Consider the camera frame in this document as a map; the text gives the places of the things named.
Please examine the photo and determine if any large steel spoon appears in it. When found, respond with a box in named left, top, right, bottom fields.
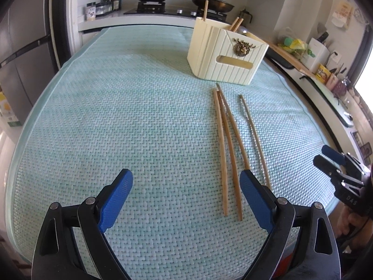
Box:
left=239, top=94, right=272, bottom=190

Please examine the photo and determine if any person's right hand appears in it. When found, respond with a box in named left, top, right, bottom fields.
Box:
left=336, top=206, right=372, bottom=240

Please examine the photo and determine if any teal woven table mat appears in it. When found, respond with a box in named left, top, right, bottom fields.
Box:
left=5, top=24, right=342, bottom=280

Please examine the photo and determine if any pink cup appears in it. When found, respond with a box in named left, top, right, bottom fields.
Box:
left=326, top=73, right=339, bottom=91

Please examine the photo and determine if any yellow container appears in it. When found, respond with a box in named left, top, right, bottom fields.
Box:
left=315, top=64, right=331, bottom=84

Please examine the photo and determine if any white knife block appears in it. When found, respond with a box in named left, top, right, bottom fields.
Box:
left=300, top=38, right=330, bottom=73

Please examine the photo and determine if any wooden cutting board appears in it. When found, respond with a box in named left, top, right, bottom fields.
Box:
left=264, top=40, right=316, bottom=78

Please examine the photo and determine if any black tray under board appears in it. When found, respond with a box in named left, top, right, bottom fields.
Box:
left=266, top=47, right=295, bottom=70

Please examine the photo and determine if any cream utensil holder box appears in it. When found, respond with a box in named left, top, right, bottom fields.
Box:
left=187, top=18, right=269, bottom=85

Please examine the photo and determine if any grey refrigerator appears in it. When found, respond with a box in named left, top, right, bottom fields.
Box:
left=1, top=0, right=58, bottom=124

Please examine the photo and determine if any dark french press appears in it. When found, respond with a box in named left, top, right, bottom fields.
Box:
left=240, top=8, right=253, bottom=26

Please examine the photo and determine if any clear seasoning box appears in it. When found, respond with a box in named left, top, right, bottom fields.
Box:
left=95, top=2, right=113, bottom=17

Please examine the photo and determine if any white spice jar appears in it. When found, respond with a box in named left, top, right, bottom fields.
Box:
left=85, top=2, right=96, bottom=21

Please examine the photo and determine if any black gas stove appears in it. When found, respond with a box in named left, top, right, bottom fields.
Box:
left=123, top=0, right=228, bottom=18

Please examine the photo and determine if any black wok with glass lid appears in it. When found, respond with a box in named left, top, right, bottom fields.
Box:
left=192, top=0, right=234, bottom=13

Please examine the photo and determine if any wooden chopstick standing in holder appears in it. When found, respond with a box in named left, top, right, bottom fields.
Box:
left=203, top=0, right=209, bottom=21

